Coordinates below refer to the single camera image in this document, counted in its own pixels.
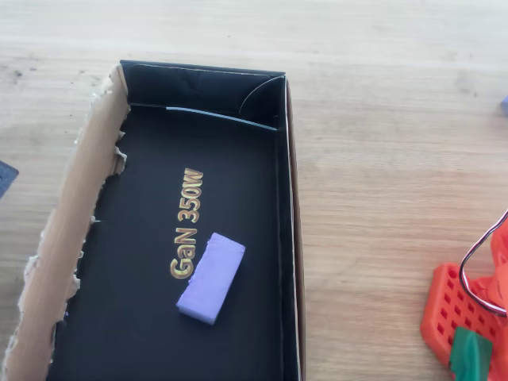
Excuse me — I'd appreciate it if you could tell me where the black cardboard box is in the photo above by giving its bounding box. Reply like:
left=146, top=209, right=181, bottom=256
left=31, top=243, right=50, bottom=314
left=0, top=59, right=307, bottom=381

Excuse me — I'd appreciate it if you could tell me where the dark flat object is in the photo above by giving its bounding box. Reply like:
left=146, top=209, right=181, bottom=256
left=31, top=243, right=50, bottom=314
left=0, top=160, right=20, bottom=201

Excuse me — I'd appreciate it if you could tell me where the green clamp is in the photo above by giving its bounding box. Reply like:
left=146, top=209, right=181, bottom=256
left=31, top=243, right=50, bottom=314
left=448, top=327, right=495, bottom=381

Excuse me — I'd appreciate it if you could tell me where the orange perforated base plate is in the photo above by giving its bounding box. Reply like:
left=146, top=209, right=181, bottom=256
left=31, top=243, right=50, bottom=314
left=420, top=262, right=508, bottom=381

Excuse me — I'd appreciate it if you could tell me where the white red black servo wire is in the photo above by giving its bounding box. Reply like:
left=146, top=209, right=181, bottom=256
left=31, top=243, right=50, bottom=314
left=459, top=209, right=508, bottom=318

